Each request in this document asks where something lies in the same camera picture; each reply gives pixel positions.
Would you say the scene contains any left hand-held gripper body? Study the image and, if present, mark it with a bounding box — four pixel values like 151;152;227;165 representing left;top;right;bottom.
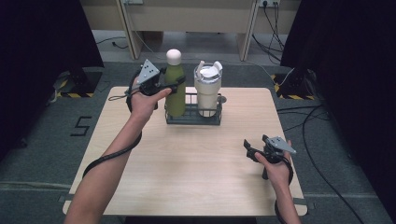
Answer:
125;59;173;97

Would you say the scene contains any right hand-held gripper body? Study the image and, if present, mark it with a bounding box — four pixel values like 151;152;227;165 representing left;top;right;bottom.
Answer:
261;135;298;181

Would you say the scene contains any green bottle with pale cap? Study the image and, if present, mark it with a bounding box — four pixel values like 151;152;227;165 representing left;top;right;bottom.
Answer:
163;49;187;119

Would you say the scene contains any cream tumbler with lid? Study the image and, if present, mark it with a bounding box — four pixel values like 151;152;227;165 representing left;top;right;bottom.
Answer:
193;60;224;119

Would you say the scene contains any dark green wire rack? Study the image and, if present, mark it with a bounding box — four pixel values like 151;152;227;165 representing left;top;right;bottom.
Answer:
163;92;228;126

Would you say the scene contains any person's right hand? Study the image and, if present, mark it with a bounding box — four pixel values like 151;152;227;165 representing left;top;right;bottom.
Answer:
254;139;294;189

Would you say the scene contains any person's left hand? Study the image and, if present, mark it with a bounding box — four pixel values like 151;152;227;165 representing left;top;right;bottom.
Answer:
129;77;173;124

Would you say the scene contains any beige desk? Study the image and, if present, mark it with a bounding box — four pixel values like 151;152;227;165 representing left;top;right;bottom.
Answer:
78;0;302;62

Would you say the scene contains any black stand base striped tape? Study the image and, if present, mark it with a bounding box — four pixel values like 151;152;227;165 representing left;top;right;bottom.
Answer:
270;68;317;101
55;66;104;99

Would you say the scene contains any black curtain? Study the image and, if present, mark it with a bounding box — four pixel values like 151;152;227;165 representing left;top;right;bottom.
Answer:
0;0;106;161
279;0;396;217

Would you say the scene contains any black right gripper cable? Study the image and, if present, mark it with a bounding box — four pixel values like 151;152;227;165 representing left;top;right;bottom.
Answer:
274;157;295;224

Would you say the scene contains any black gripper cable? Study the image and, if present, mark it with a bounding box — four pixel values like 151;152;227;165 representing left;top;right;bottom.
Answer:
274;157;295;224
81;69;144;179

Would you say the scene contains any looped black floor cable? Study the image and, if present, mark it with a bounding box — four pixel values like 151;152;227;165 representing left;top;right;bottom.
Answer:
276;105;332;133

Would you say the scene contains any short black floor cable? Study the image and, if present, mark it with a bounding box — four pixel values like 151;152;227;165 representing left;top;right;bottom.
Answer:
94;36;129;50

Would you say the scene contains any long black floor cable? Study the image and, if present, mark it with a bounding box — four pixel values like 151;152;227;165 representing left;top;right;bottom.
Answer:
302;105;366;224

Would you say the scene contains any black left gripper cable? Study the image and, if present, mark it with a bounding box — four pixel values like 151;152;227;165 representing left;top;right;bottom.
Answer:
81;69;144;179

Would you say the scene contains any bundle of black plugged cables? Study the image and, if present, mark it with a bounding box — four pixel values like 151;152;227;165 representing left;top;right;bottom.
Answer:
251;2;286;63

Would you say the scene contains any white wall socket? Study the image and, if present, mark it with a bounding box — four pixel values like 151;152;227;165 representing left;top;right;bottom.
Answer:
259;0;282;8

